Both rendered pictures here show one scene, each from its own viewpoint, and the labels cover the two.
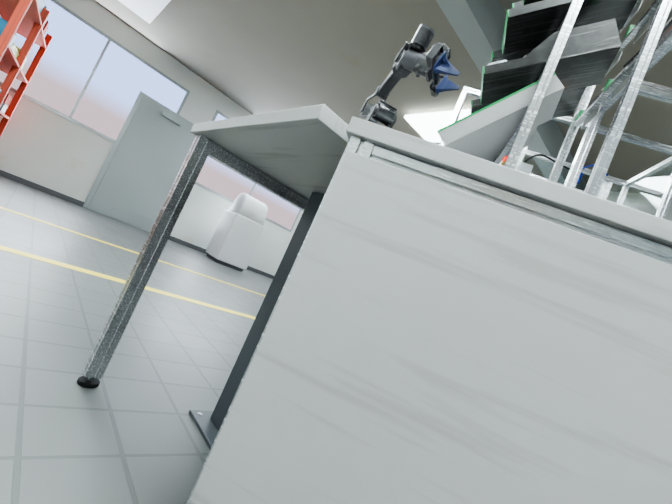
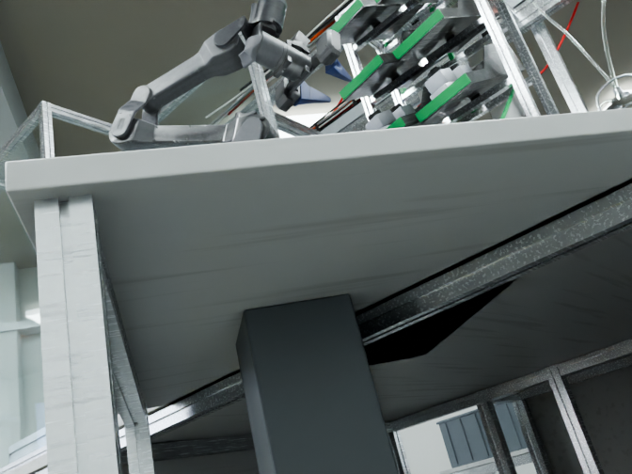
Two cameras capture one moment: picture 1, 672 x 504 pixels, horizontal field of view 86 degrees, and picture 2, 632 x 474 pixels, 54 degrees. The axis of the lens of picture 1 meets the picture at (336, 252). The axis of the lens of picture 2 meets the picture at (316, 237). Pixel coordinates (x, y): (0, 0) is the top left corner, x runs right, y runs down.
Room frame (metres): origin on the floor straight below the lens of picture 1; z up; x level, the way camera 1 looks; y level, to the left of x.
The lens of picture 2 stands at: (0.77, 0.86, 0.54)
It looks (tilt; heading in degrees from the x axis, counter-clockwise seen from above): 24 degrees up; 294
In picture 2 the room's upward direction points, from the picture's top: 14 degrees counter-clockwise
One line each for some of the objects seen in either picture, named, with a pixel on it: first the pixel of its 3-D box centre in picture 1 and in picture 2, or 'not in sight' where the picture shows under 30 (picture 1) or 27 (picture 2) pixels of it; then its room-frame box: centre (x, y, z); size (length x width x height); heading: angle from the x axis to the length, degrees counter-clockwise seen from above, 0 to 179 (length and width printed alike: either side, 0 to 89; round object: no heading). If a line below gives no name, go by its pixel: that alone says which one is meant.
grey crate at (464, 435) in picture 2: not in sight; (514, 426); (1.46, -2.48, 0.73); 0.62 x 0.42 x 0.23; 168
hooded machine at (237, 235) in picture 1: (239, 230); not in sight; (7.02, 1.88, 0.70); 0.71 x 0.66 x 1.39; 41
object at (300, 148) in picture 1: (354, 201); (318, 305); (1.17, 0.01, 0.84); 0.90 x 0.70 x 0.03; 131
